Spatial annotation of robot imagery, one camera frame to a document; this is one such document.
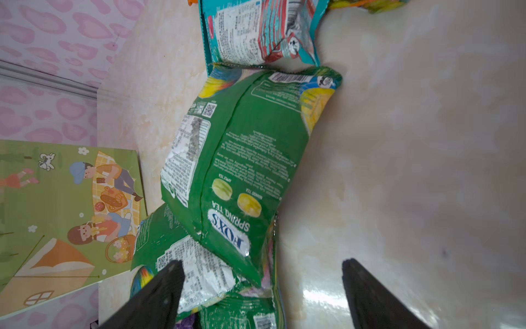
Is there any red yellow candy packet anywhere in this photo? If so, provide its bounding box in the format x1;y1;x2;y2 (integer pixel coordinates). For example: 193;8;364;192
327;0;410;14

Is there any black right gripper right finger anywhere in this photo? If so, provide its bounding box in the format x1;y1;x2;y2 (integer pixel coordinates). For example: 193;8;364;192
342;259;428;329

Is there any purple candy packet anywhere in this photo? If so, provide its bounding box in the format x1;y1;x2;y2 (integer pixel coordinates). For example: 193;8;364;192
174;313;201;329

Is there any green Fox's candy packet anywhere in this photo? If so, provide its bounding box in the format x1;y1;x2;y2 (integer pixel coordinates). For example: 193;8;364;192
160;64;342;287

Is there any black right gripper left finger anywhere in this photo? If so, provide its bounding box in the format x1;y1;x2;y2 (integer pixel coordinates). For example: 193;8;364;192
99;260;185;329

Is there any aluminium frame post left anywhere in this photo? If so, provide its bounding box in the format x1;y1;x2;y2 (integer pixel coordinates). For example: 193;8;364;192
1;60;97;100

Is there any green candy packet bottom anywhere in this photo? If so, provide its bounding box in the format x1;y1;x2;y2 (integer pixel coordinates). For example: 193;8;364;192
195;216;287;328

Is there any white paper bag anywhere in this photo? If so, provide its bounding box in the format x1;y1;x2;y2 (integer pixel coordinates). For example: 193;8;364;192
1;140;146;317

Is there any teal snack packet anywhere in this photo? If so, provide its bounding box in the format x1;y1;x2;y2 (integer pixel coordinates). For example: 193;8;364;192
197;0;329;73

